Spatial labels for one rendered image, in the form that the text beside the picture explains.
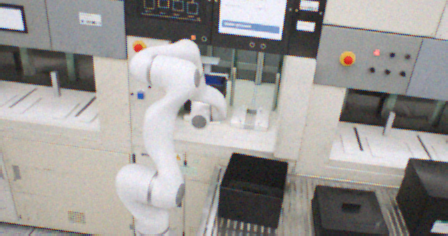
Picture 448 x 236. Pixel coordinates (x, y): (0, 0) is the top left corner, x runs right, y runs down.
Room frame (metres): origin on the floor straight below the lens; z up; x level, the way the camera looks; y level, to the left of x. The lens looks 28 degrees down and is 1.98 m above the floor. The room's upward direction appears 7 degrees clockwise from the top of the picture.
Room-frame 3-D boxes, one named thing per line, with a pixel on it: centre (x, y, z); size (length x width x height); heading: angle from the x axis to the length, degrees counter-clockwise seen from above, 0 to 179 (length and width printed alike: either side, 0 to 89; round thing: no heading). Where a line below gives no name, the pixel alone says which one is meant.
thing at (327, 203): (1.32, -0.49, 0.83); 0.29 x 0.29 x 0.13; 0
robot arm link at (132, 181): (1.01, 0.33, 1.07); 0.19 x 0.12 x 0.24; 78
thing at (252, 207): (1.40, -0.05, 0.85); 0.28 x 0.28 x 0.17; 83
